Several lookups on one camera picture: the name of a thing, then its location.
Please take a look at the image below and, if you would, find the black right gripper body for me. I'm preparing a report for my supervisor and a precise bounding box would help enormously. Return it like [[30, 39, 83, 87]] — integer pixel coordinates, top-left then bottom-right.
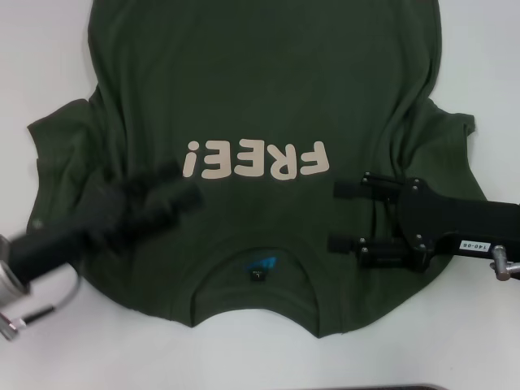
[[396, 178, 520, 272]]

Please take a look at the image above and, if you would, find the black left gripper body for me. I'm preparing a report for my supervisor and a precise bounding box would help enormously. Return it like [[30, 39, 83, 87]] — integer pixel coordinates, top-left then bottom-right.
[[6, 178, 143, 285]]

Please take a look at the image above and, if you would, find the dark green FREE! t-shirt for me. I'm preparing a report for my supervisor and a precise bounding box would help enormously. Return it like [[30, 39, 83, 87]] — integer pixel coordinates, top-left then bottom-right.
[[26, 0, 476, 340]]

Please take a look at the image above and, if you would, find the white 140-06 label sticker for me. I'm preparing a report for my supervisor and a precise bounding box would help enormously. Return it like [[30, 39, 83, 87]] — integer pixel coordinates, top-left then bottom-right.
[[460, 239, 492, 254]]

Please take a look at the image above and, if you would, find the silver right arm cable connector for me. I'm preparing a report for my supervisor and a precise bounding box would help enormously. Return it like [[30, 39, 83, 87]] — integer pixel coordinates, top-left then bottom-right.
[[489, 245, 520, 282]]

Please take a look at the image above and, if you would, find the grey left arm cable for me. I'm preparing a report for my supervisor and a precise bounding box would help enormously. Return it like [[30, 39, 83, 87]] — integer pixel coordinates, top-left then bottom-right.
[[0, 275, 82, 342]]

